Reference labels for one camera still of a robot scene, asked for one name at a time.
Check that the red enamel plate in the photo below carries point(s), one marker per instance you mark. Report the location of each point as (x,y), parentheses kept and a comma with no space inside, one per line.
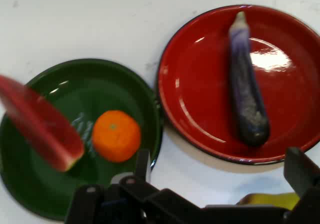
(200,84)

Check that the purple toy eggplant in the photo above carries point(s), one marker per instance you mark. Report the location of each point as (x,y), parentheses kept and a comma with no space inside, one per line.
(245,96)

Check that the dark green enamel plate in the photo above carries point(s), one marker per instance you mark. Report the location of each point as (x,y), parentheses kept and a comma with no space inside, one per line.
(50,184)

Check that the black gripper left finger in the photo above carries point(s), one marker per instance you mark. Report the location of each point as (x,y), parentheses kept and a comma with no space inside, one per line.
(140,199)

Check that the yellow-green toy pear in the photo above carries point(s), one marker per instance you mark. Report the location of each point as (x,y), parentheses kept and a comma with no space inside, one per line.
(270,199)

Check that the toy watermelon slice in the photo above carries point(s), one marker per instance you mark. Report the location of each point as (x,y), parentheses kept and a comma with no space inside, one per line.
(37,124)

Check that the toy orange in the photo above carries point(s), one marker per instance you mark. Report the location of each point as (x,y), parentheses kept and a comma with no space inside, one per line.
(116,136)

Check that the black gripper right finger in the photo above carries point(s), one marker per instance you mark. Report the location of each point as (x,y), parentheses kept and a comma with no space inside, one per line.
(307,184)

